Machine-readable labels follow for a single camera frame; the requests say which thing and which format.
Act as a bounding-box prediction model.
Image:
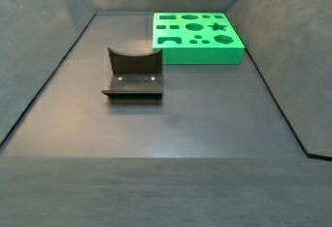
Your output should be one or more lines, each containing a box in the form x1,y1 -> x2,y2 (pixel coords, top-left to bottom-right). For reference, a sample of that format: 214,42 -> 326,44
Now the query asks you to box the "green shape sorter box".
151,13 -> 244,65

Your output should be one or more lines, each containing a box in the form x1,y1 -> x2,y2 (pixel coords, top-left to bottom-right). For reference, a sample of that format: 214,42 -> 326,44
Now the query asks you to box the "black curved holder bracket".
103,49 -> 163,97

